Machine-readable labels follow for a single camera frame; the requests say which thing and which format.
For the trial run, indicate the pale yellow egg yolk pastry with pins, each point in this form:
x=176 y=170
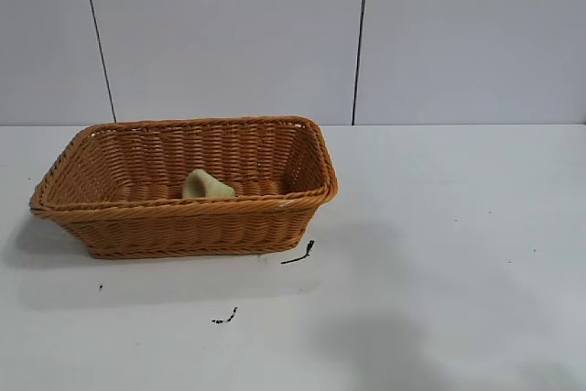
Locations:
x=203 y=186

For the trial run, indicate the brown woven wicker basket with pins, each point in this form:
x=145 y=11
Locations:
x=192 y=226

